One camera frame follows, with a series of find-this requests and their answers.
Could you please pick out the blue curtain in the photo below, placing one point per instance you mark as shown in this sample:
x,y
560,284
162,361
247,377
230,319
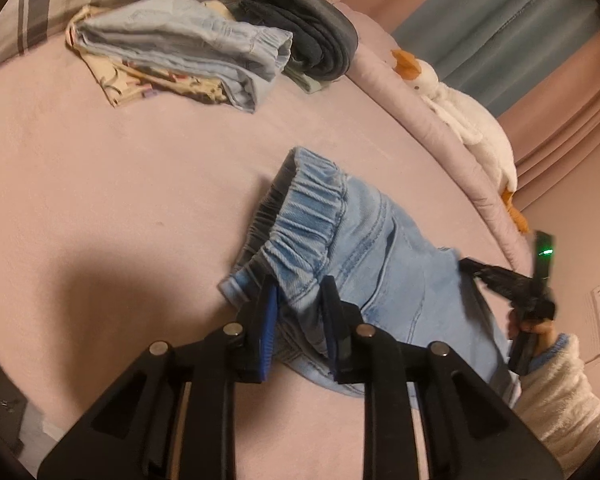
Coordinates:
x,y
505,25

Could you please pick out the pink curtain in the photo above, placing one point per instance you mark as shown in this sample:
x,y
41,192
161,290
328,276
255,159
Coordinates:
x,y
565,125

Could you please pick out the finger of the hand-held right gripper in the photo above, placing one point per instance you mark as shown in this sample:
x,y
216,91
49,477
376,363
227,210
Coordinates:
x,y
495,280

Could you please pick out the pink quilt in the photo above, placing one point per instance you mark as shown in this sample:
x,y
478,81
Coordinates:
x,y
430,160

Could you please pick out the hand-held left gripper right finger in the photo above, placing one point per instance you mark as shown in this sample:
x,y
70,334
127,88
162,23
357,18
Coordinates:
x,y
332,340

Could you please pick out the person's right forearm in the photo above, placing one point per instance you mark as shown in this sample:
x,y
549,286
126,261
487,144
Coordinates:
x,y
565,400

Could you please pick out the folded dark grey pants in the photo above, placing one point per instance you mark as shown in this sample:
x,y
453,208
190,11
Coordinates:
x,y
310,25

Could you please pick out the person's right hand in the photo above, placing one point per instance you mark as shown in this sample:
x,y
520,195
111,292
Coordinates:
x,y
542,332

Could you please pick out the pink bed sheet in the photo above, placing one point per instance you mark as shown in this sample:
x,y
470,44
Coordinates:
x,y
105,185

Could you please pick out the white goose plush toy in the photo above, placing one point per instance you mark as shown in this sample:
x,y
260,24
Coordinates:
x,y
460,110

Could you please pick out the light blue denim pants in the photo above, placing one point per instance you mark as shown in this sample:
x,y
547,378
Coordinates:
x,y
370,240

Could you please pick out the folded cream patterned cloth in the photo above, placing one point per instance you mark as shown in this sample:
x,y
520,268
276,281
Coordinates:
x,y
125,77

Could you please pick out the folded light green cloth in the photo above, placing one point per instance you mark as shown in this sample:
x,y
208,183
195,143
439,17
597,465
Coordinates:
x,y
307,82

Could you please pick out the folded pale blue pants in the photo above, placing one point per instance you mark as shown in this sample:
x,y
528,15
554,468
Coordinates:
x,y
180,35

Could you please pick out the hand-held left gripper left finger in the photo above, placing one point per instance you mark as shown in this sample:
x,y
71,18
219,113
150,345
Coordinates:
x,y
267,332

